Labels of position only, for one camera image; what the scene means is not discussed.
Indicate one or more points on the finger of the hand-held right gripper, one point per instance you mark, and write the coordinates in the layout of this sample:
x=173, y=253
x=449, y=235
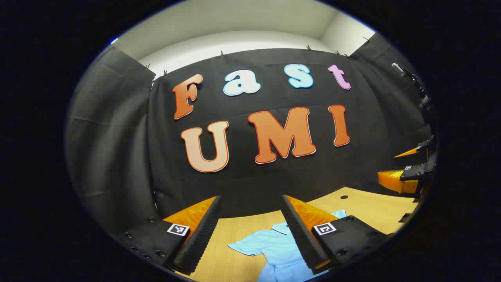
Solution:
x=419, y=171
x=424, y=145

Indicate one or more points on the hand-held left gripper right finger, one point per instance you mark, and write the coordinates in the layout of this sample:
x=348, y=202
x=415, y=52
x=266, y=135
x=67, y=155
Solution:
x=303, y=239

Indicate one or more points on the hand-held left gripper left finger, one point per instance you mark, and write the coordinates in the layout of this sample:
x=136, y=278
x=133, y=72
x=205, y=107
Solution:
x=201, y=239

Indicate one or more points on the light blue T-shirt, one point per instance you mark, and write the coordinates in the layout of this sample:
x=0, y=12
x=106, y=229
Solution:
x=274, y=250

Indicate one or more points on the black table edge stand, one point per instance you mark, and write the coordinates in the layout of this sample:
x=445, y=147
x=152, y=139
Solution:
x=408, y=218

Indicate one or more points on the black backdrop cloth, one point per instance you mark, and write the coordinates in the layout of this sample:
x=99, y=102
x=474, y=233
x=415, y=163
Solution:
x=242, y=184

